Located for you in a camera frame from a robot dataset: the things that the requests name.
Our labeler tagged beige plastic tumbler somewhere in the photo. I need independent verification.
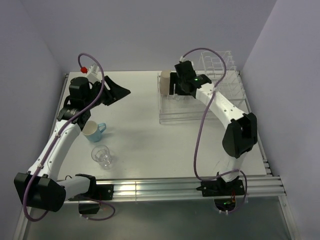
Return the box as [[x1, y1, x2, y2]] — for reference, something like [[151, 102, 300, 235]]
[[159, 70, 171, 95]]

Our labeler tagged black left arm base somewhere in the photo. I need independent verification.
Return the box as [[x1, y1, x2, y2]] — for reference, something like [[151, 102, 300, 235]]
[[64, 173, 116, 221]]

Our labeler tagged grey footed ceramic mug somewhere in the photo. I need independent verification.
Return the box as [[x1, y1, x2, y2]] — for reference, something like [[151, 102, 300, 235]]
[[173, 94, 193, 101]]

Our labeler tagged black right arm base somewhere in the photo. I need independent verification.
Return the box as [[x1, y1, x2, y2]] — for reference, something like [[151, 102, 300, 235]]
[[196, 175, 248, 216]]

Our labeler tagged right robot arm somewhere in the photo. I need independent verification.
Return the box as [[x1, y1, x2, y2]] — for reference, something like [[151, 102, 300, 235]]
[[173, 60, 258, 195]]

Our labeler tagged clear glass near front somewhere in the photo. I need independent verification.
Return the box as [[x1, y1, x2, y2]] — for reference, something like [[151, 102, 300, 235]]
[[91, 145, 113, 170]]

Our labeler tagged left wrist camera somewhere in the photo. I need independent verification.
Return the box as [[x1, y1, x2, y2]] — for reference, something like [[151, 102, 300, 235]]
[[80, 63, 99, 84]]

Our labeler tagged aluminium mounting rail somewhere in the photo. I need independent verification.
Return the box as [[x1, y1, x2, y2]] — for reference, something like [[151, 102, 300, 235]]
[[92, 175, 286, 202]]

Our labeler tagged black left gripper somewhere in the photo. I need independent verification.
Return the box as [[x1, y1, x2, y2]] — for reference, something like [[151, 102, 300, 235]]
[[84, 76, 130, 110]]

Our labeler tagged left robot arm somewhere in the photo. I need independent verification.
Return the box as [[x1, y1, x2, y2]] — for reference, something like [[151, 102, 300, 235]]
[[14, 76, 131, 212]]

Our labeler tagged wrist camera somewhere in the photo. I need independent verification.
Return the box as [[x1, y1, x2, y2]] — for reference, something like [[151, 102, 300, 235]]
[[80, 63, 99, 84], [179, 56, 194, 66]]

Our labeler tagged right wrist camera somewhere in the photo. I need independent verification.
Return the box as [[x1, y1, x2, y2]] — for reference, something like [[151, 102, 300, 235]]
[[179, 56, 194, 66]]

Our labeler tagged light blue mug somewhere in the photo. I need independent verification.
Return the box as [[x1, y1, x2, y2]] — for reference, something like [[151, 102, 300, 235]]
[[81, 120, 107, 143]]

